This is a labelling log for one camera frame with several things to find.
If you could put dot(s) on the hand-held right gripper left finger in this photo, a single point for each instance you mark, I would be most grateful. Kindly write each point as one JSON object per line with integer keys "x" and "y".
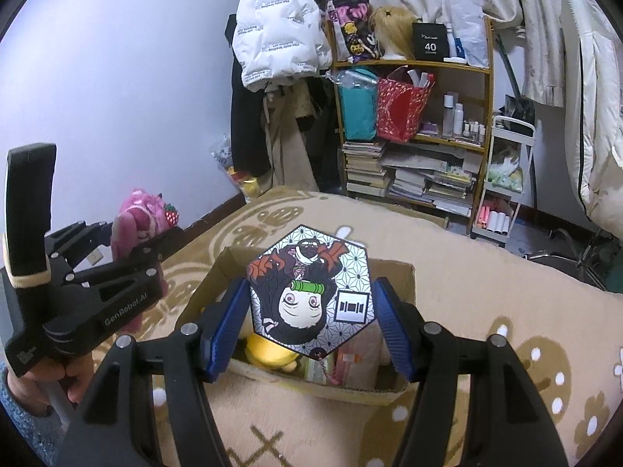
{"x": 226, "y": 331}

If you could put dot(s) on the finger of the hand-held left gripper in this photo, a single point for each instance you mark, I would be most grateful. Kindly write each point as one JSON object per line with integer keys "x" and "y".
{"x": 141, "y": 255}
{"x": 80, "y": 241}

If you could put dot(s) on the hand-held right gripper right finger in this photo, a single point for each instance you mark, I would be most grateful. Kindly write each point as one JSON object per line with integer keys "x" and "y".
{"x": 396, "y": 331}

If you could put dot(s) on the pink plush toy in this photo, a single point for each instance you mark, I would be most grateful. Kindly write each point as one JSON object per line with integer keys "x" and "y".
{"x": 138, "y": 219}

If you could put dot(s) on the pale pink tissue pack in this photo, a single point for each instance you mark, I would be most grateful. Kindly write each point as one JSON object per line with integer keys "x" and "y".
{"x": 348, "y": 367}

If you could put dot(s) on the hexagonal anime picture card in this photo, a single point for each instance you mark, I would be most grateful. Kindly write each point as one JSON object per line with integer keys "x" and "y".
{"x": 301, "y": 296}

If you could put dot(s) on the printed cardboard box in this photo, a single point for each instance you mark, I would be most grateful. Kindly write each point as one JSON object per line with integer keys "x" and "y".
{"x": 292, "y": 385}

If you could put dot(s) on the green tissue pack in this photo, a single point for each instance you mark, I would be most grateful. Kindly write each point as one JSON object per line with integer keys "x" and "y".
{"x": 316, "y": 368}

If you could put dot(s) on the person's left hand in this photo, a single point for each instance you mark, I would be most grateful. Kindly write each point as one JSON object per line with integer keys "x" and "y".
{"x": 78, "y": 374}

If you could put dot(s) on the yellow plush toy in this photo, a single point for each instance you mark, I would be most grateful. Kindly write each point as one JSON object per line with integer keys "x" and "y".
{"x": 270, "y": 350}

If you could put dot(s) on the beige patterned carpet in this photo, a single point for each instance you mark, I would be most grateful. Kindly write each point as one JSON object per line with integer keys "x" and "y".
{"x": 486, "y": 292}

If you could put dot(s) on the clear plastic bag with toys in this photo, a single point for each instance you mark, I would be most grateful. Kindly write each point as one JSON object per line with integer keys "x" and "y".
{"x": 238, "y": 170}

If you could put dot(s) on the messy pile of magazines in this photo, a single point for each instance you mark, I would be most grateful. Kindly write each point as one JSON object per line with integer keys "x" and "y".
{"x": 433, "y": 180}

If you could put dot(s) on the neat stack of books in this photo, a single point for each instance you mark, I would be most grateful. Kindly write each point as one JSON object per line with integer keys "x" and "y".
{"x": 365, "y": 168}

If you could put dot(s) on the black hanging garment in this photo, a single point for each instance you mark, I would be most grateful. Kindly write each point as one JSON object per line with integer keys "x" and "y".
{"x": 248, "y": 121}

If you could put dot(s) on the beige hanging garment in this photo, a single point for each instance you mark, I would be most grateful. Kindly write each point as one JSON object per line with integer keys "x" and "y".
{"x": 289, "y": 146}

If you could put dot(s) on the chrome chair base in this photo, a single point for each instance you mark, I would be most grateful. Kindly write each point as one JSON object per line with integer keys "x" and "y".
{"x": 569, "y": 253}

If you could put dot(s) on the green plastic bag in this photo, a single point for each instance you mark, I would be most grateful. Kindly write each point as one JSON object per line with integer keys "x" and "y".
{"x": 506, "y": 172}

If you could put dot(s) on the dark hanging coat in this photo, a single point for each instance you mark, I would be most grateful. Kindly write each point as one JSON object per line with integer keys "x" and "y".
{"x": 326, "y": 141}

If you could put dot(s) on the row of small bottles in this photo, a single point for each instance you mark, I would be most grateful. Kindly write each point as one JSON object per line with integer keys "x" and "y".
{"x": 474, "y": 130}

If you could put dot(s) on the red gift bag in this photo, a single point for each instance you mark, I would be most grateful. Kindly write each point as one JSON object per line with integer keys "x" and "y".
{"x": 401, "y": 112}

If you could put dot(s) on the short white bottle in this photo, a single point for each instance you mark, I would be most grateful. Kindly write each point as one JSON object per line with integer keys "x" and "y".
{"x": 458, "y": 120}

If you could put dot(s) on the tall white bottle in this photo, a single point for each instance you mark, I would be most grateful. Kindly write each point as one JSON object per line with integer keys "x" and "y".
{"x": 448, "y": 116}

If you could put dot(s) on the teal bag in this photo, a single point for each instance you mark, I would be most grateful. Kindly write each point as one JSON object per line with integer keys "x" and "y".
{"x": 357, "y": 112}

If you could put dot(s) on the white trolley cart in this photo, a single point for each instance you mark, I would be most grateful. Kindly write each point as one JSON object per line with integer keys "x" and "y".
{"x": 528, "y": 131}

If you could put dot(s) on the wooden shelf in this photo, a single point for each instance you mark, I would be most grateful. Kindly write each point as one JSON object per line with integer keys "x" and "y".
{"x": 488, "y": 107}

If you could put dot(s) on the white puffer jacket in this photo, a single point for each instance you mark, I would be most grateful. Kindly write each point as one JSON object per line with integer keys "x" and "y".
{"x": 277, "y": 24}

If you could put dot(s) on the black box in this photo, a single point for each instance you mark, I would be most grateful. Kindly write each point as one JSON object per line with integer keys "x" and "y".
{"x": 431, "y": 41}

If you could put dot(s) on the blonde wig on head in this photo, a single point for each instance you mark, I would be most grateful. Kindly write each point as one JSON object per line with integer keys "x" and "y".
{"x": 392, "y": 27}

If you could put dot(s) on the purple printed bag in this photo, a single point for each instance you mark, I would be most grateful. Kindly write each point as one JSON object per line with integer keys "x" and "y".
{"x": 353, "y": 29}

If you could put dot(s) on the white plastic bag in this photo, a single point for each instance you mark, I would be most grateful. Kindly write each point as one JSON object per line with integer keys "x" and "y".
{"x": 469, "y": 24}

